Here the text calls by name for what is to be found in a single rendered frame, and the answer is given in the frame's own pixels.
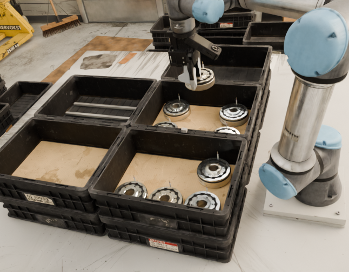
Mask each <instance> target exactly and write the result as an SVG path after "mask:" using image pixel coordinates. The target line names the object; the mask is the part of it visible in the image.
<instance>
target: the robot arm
mask: <svg viewBox="0 0 349 272"><path fill-rule="evenodd" d="M166 5H167V10H168V14H169V20H170V25H171V27H169V30H168V31H167V32H166V34H167V36H169V37H170V43H171V46H170V48H169V51H168V55H169V60H170V66H176V67H182V66H184V73H183V74H181V75H179V76H178V79H179V81H182V82H184V83H188V84H190V85H191V87H192V89H193V90H195V89H196V87H197V78H196V76H201V61H200V52H201V53H203V54H204V55H206V56H208V57H209V58H211V59H213V60H216V59H217V58H218V56H219V55H220V53H221V51H222V49H221V48H220V47H218V46H216V45H215V44H213V43H211V42H210V41H208V40H207V39H205V38H203V37H202V36H200V35H198V34H196V33H195V20H194V19H196V20H198V21H200V22H203V23H208V24H213V23H216V22H217V21H218V20H219V18H221V17H222V15H223V13H224V11H226V10H229V9H232V8H234V7H239V8H244V9H249V10H254V11H259V12H264V13H269V14H272V15H277V16H282V17H287V18H292V19H297V20H296V21H295V22H294V23H293V24H292V25H291V26H290V28H289V30H288V32H287V34H286V36H285V40H284V53H285V55H287V56H288V59H287V62H288V64H289V66H290V68H291V71H292V73H293V74H294V75H295V78H294V82H293V86H292V91H291V95H290V99H289V102H288V107H287V111H286V116H285V120H284V124H283V129H282V132H281V136H280V140H279V141H277V142H276V143H275V144H274V145H273V146H272V148H271V153H270V157H269V159H268V161H267V162H266V163H263V164H262V165H261V166H260V167H259V170H258V174H259V177H260V180H261V182H262V183H263V185H264V186H265V188H266V189H267V190H268V191H269V192H270V193H271V194H273V195H274V196H276V197H277V198H280V199H283V200H288V199H290V198H291V197H293V196H294V197H295V198H296V199H297V200H299V201H300V202H302V203H304V204H306V205H309V206H315V207H324V206H329V205H332V204H334V203H335V202H337V201H338V200H339V199H340V197H341V192H342V184H341V181H340V178H339V174H338V168H339V160H340V151H341V148H342V143H341V141H342V137H341V134H340V133H339V132H338V131H337V130H336V129H335V128H333V127H331V126H327V125H323V124H322V123H323V120H324V117H325V114H326V111H327V108H328V105H329V103H330V100H331V96H332V93H333V90H334V88H335V85H336V84H338V83H340V82H342V81H343V80H344V79H345V78H346V76H347V74H348V71H349V0H166ZM170 57H171V58H170ZM171 60H172V62H171Z"/></svg>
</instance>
